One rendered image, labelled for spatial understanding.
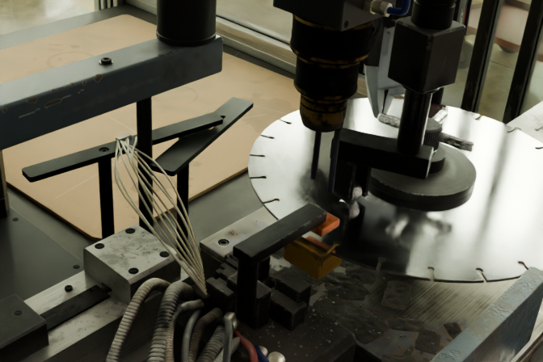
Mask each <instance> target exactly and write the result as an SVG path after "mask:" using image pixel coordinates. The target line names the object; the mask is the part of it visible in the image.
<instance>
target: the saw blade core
mask: <svg viewBox="0 0 543 362"><path fill-rule="evenodd" d="M444 110H445V111H446V112H447V113H448V117H447V119H446V120H444V121H443V122H442V123H441V126H442V131H441V132H444V133H448V134H451V135H453V136H456V137H460V138H463V139H466V140H469V141H473V142H474V144H475V146H474V150H473V151H472V152H468V151H465V150H463V149H458V148H456V147H453V146H450V145H448V146H450V147H452V148H454V149H456V150H458V151H460V152H461V153H463V154H464V155H465V156H466V157H467V158H468V159H469V160H470V161H471V162H472V163H473V164H474V165H475V167H476V170H477V179H476V183H475V186H474V189H473V190H472V191H471V193H469V194H468V195H467V196H466V197H464V198H462V199H460V200H457V201H453V202H450V203H445V204H421V203H415V202H410V201H407V200H401V199H399V198H396V197H393V196H390V195H388V194H386V193H384V192H382V191H380V190H378V189H377V188H375V187H374V186H373V185H372V184H371V183H369V188H368V195H367V196H366V197H363V196H361V197H360V198H359V199H358V200H355V201H352V202H351V203H349V204H348V203H346V202H345V201H343V200H341V199H340V198H338V197H337V196H336V195H335V194H333V193H332V192H328V191H327V185H328V179H329V171H330V147H331V140H332V138H333V136H334V133H335V131H333V132H328V133H322V137H321V145H320V152H319V159H318V173H317V178H316V179H311V178H310V176H311V169H312V161H313V153H314V139H315V131H313V130H310V129H308V128H306V127H305V126H304V125H303V124H302V121H301V116H300V115H299V114H300V113H299V110H298V111H295V112H292V113H290V114H288V115H286V116H284V117H282V118H280V120H277V121H276V122H274V123H273V124H271V125H270V126H268V127H267V128H266V129H265V130H264V131H263V132H262V133H261V134H260V136H259V137H258V138H257V139H256V141H255V143H254V144H253V146H252V148H251V151H250V156H249V160H248V173H249V178H250V183H251V186H252V187H253V189H254V191H255V194H256V195H257V197H258V198H259V200H260V202H261V203H262V204H263V206H264V207H265V209H266V210H267V211H268V212H269V213H270V214H271V215H272V216H273V217H274V218H275V219H276V220H279V219H281V218H282V217H285V216H287V215H288V214H290V213H292V212H293V211H295V210H297V209H298V208H300V207H302V206H303V205H305V204H308V203H311V204H314V205H316V206H317V207H319V208H321V209H323V210H325V211H327V212H328V213H329V214H331V215H333V216H335V217H337V218H338V219H339V226H338V227H337V228H335V229H333V230H331V231H330V232H329V233H328V234H325V235H324V236H322V237H320V236H318V235H317V234H315V233H313V232H311V231H309V232H308V233H306V234H304V235H302V236H301V237H300V238H302V239H303V240H304V239H305V238H307V237H311V238H312V241H311V242H309V243H310V244H312V245H313V246H316V247H317V248H319V249H321V250H324V251H325V252H328V251H329V250H330V249H331V248H332V247H333V246H334V244H339V246H336V247H335V248H334V249H333V250H332V251H331V252H330V254H331V255H334V256H336V257H339V258H341V259H344V260H346V261H348V262H351V263H354V264H357V265H360V266H362V267H366V268H370V269H373V270H375V271H376V269H377V266H378V263H379V259H382V260H384V262H382V265H381V268H380V272H384V273H388V274H391V275H395V276H402V277H406V278H411V279H416V280H427V281H430V279H431V278H430V272H429V270H428V269H432V270H433V273H432V275H433V280H434V281H435V282H445V283H462V284H473V283H483V282H484V279H485V281H486V282H487V283H490V282H499V281H505V280H514V279H519V278H520V277H521V276H522V275H523V274H524V273H525V272H526V271H527V270H528V269H529V268H530V267H536V268H538V269H540V270H542V271H543V144H542V143H541V142H539V141H538V140H536V139H534V138H532V137H530V136H529V135H527V134H525V133H522V132H521V131H519V130H516V131H515V128H513V127H510V126H508V125H506V124H503V123H501V122H498V121H497V120H492V119H490V118H488V117H485V116H482V117H481V118H480V119H479V120H477V119H478V118H479V117H480V115H479V114H475V113H472V112H468V111H465V110H461V109H458V108H454V107H448V106H446V107H445V109H444ZM343 128H349V129H352V130H356V131H361V132H364V133H371V134H375V135H379V136H383V137H398V128H395V127H392V126H389V125H387V124H382V123H380V122H379V121H378V120H377V119H376V118H374V116H373V112H372V109H371V107H370V104H369V101H368V99H348V100H347V110H346V116H345V118H344V122H343ZM513 131H514V132H513ZM511 132H512V133H511ZM261 157H264V158H261ZM262 178H265V179H262ZM275 200H277V201H279V202H273V201H275ZM518 263H521V264H523V265H524V267H525V268H526V269H527V270H526V269H525V268H524V267H523V266H520V265H519V264H518ZM477 270H479V271H481V272H482V276H483V277H484V279H483V278H482V277H481V275H480V274H479V272H477Z"/></svg>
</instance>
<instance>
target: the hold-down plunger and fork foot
mask: <svg viewBox="0 0 543 362"><path fill-rule="evenodd" d="M431 97H432V93H431V94H418V93H414V92H411V91H408V90H405V94H404V100H403V105H402V114H401V119H400V124H399V129H398V138H397V139H394V138H390V137H383V136H379V135H375V134H371V133H364V132H361V131H356V130H352V129H349V128H342V130H341V133H340V140H339V151H338V157H337V163H336V171H335V184H334V191H333V192H332V193H333V194H335V195H336V196H337V197H338V198H340V199H341V200H343V201H345V202H346V203H348V204H349V203H351V199H352V193H353V187H354V182H355V180H357V181H358V182H359V183H360V186H361V188H362V196H363V197H366V196H367V195H368V188H369V182H370V177H371V171H372V168H374V169H378V170H385V171H388V172H393V173H396V174H400V175H406V176H410V177H414V178H418V179H426V178H427V174H428V171H429V169H430V166H431V159H432V155H433V150H434V148H433V147H432V146H428V145H423V139H424V134H425V130H426V126H427V118H428V113H429V109H430V104H431Z"/></svg>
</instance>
